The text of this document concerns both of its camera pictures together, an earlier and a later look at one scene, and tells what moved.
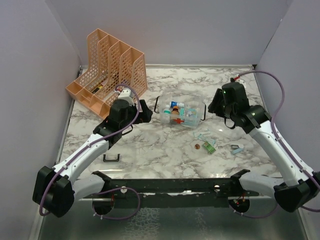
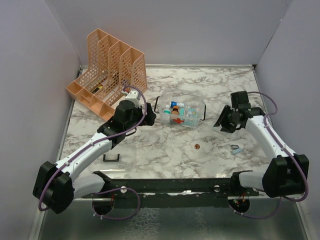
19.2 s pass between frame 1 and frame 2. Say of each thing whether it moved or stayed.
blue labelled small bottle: stayed
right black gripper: moved
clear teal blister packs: stayed
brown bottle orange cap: stayed
